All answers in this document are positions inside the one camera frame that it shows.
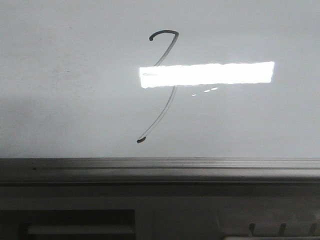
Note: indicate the grey slotted cabinet panel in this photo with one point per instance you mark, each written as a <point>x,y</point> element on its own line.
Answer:
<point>160,212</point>

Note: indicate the black handwritten number three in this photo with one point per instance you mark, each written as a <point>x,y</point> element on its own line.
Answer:
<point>172,95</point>

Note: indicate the white whiteboard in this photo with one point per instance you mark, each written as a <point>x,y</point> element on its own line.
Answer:
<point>70,86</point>

